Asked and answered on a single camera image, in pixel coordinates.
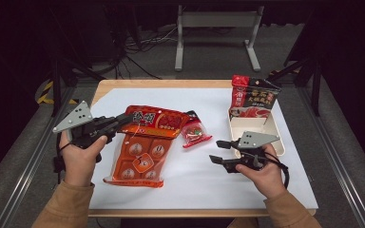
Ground white divided plastic container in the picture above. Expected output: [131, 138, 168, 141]
[227, 106, 286, 159]

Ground aluminium floor rail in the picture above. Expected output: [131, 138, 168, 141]
[298, 85, 365, 228]
[0, 85, 78, 228]

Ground grey metal stand frame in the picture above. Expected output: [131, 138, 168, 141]
[174, 4, 265, 72]

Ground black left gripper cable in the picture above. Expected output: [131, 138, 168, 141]
[52, 132, 68, 185]

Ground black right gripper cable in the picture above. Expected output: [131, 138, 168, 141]
[264, 151, 290, 190]

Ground white table mat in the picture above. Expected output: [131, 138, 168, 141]
[88, 87, 319, 211]

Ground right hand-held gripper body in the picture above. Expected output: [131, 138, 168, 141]
[222, 130, 280, 174]

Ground bundle of floor cables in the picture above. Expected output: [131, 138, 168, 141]
[107, 25, 179, 80]

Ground black tripod stand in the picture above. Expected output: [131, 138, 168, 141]
[48, 47, 106, 118]
[267, 47, 323, 117]

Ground yellow black hazard tape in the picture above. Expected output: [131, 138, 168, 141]
[37, 80, 79, 105]

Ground person's right hand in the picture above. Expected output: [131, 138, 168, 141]
[235, 143, 288, 200]

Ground large black red soup packet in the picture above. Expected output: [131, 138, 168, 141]
[228, 74, 282, 122]

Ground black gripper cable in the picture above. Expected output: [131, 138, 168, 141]
[52, 132, 68, 185]
[264, 151, 290, 190]

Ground person's left hand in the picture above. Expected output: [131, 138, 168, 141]
[58, 131, 108, 188]

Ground small red black packet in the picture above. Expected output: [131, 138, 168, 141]
[180, 109, 213, 149]

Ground large orange seasoning cube packet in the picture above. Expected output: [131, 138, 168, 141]
[103, 104, 191, 189]

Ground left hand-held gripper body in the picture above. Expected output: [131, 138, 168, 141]
[51, 100, 119, 150]

